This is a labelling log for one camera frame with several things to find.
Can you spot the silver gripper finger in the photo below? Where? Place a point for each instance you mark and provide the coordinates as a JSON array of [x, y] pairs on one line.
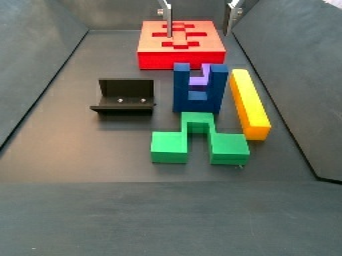
[[232, 11], [164, 11]]

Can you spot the purple U-shaped block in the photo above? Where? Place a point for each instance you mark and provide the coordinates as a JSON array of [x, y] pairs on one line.
[[198, 82]]

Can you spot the red board with cutouts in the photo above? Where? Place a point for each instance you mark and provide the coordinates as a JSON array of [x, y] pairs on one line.
[[194, 44]]

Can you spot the black angle fixture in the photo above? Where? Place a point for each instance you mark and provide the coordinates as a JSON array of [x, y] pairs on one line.
[[125, 94]]

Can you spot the blue U-shaped block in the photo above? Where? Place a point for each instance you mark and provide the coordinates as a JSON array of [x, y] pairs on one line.
[[199, 101]]

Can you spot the yellow long block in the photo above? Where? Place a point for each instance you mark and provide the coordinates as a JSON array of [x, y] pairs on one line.
[[254, 119]]

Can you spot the green stepped block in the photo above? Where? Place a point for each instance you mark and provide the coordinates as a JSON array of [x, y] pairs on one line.
[[171, 146]]

